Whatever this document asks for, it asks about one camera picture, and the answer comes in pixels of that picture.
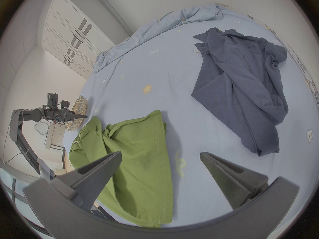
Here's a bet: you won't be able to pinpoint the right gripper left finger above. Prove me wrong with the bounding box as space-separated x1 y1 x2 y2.
51 151 122 211

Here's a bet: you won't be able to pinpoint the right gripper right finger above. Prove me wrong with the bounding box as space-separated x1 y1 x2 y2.
199 152 269 211

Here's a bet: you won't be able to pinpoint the green shorts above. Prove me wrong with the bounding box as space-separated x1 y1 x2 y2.
68 110 173 228

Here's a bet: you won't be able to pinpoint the round woven basket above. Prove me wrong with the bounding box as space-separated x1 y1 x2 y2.
65 95 88 132

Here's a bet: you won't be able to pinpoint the dark blue garment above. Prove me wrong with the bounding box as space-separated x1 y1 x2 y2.
191 28 289 157

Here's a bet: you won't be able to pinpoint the bed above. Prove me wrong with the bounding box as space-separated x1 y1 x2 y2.
63 3 319 230

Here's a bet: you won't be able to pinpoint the white small table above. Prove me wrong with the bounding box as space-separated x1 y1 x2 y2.
44 123 66 151

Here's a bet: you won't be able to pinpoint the white wardrobe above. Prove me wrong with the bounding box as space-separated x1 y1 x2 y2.
41 0 115 80

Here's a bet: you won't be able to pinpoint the pale blue quilt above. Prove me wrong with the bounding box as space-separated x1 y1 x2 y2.
93 3 228 74

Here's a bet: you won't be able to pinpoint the black cable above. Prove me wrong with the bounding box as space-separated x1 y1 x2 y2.
2 122 25 164

